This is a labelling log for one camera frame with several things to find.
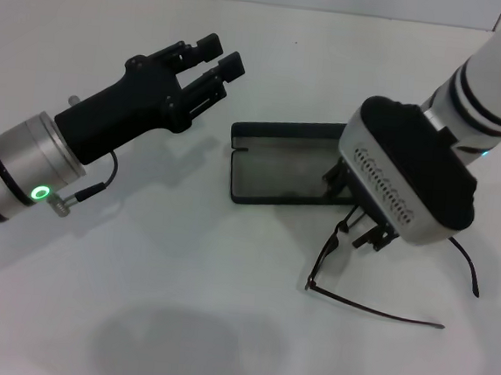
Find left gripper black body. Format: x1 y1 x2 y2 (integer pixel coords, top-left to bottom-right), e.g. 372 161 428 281
50 47 200 175

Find black glasses case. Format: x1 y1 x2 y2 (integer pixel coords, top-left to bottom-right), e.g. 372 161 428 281
225 113 365 215

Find black thin-framed glasses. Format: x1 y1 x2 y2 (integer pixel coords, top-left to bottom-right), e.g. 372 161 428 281
302 201 488 335

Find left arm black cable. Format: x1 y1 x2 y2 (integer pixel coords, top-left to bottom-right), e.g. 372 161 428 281
45 146 121 223

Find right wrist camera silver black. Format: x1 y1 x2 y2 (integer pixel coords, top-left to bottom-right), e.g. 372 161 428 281
329 93 486 251

